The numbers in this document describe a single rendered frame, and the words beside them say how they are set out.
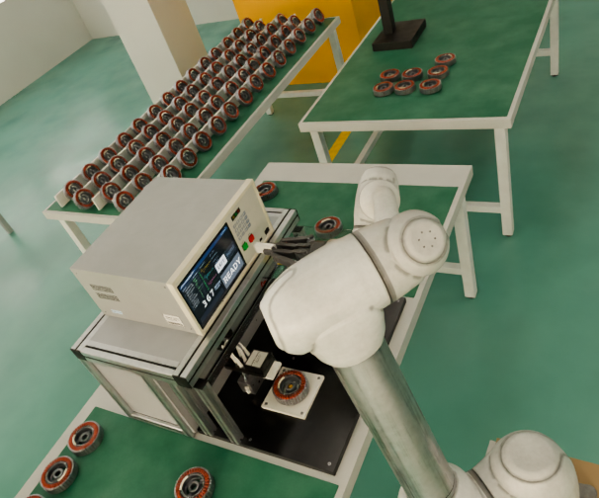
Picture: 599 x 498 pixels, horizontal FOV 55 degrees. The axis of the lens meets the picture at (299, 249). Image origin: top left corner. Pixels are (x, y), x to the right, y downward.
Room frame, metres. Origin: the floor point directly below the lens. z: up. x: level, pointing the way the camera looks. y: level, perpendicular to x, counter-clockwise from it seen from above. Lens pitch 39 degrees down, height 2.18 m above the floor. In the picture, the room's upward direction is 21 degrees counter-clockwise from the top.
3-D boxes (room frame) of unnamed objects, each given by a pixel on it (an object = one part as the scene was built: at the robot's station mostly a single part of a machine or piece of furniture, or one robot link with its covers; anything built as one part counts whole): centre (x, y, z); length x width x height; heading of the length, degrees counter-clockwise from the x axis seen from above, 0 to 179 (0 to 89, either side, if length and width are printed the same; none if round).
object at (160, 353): (1.41, 0.35, 1.09); 0.68 x 0.44 x 0.05; 141
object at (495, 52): (3.17, -1.25, 0.38); 1.85 x 1.10 x 0.75; 141
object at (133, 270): (1.42, 0.34, 1.22); 0.44 x 0.39 x 0.20; 141
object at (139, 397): (1.21, 0.62, 0.91); 0.28 x 0.03 x 0.32; 51
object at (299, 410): (1.11, 0.18, 0.78); 0.15 x 0.15 x 0.01; 51
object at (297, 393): (1.11, 0.18, 0.80); 0.11 x 0.11 x 0.04
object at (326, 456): (1.22, 0.11, 0.76); 0.64 x 0.47 x 0.02; 141
